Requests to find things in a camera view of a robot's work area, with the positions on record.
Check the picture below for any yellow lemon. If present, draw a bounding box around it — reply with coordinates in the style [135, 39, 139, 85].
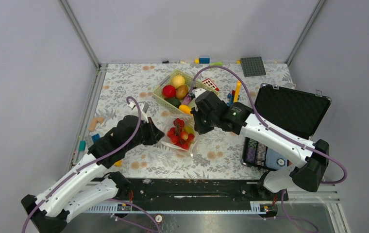
[171, 75, 186, 89]

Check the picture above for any teal small brick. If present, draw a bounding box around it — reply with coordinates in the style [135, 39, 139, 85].
[78, 140, 86, 151]

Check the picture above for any clear dotted zip top bag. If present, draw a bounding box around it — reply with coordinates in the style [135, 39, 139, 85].
[160, 115, 200, 157]

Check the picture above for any blue yellow brick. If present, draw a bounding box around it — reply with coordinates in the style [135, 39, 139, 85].
[194, 57, 210, 64]

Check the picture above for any dark green avocado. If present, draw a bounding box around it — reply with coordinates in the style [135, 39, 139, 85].
[165, 98, 181, 108]

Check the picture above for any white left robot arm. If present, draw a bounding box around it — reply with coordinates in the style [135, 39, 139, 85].
[21, 115, 165, 233]

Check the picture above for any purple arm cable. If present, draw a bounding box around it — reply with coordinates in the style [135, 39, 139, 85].
[188, 65, 348, 233]
[21, 96, 143, 233]

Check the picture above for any brown kiwi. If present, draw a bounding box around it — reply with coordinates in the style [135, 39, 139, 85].
[175, 85, 189, 100]

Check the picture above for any red apple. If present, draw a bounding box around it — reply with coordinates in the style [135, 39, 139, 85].
[162, 85, 176, 99]

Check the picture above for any grey building baseplate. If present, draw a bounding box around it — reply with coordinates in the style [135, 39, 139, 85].
[240, 57, 266, 77]

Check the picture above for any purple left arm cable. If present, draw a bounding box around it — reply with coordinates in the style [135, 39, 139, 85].
[21, 96, 143, 233]

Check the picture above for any small yellow block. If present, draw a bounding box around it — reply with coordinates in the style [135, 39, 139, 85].
[114, 160, 122, 167]

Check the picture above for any yellow-green starfruit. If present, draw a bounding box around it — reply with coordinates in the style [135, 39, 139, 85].
[184, 125, 195, 134]

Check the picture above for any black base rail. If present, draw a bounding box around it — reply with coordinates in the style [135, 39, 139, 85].
[111, 178, 289, 212]

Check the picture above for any red white grid toy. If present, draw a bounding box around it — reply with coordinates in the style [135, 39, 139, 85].
[202, 78, 219, 91]

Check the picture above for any pale green perforated basket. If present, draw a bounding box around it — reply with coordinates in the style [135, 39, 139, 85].
[153, 69, 218, 114]

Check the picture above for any poker chips row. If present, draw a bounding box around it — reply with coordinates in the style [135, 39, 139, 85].
[242, 137, 292, 171]

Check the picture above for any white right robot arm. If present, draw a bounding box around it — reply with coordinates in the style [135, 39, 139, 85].
[191, 88, 328, 200]

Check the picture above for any yellow blue block toy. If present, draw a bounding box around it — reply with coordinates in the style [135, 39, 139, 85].
[226, 81, 241, 106]

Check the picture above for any tan wooden block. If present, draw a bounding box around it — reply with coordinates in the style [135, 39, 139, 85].
[88, 116, 105, 132]

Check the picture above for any purple eggplant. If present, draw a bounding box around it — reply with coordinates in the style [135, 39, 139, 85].
[182, 95, 193, 105]

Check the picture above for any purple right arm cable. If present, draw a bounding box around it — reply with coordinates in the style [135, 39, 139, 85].
[188, 65, 348, 233]

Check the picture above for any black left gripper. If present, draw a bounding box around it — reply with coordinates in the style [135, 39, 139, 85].
[125, 116, 165, 151]

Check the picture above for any black foam-lined case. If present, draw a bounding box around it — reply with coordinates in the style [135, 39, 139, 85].
[241, 83, 332, 171]

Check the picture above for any blue grey brick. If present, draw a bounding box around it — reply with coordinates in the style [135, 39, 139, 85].
[84, 133, 101, 148]

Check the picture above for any green arch block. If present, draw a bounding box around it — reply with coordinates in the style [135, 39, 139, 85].
[210, 62, 223, 66]

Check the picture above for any orange mango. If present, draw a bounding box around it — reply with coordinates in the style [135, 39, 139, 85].
[179, 104, 192, 115]

